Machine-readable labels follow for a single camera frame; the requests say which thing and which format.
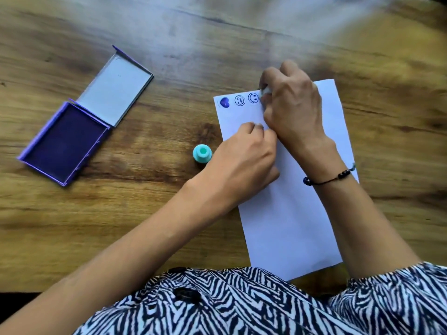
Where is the black white zebra print shirt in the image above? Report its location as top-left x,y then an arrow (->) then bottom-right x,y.
73,262 -> 447,335

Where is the small teal round stamp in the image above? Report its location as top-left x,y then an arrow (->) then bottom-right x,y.
192,144 -> 213,164

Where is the open purple ink pad case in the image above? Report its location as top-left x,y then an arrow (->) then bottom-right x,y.
17,45 -> 155,188

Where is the person's right forearm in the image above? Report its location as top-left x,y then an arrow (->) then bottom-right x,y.
301,137 -> 422,280

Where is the white paper sheet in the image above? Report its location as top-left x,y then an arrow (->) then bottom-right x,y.
213,79 -> 360,282

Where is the black beaded cord bracelet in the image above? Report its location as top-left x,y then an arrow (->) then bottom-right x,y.
303,163 -> 357,187

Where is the person's left hand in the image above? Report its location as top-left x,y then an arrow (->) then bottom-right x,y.
184,122 -> 281,216

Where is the person's right hand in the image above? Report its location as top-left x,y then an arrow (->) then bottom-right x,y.
259,59 -> 337,164

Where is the person's left forearm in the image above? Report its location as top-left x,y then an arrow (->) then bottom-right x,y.
0,178 -> 241,335

